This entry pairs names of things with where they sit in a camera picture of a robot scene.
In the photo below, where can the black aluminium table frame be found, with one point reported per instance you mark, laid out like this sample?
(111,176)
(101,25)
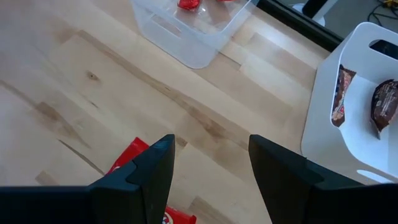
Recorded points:
(298,25)

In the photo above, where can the brown Snickers candy bar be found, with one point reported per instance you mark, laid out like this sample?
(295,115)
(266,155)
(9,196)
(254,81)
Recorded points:
(342,93)
(384,105)

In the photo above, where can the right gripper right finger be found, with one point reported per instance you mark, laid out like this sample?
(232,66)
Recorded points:
(286,186)

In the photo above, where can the white plastic bin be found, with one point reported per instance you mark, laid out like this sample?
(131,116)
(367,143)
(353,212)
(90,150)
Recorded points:
(326,140)

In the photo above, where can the clear plastic bin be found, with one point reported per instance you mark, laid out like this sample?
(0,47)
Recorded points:
(174,37)

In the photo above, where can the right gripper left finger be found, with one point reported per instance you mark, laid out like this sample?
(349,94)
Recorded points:
(146,186)

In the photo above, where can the white black pole stand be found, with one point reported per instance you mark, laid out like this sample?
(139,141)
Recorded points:
(314,9)

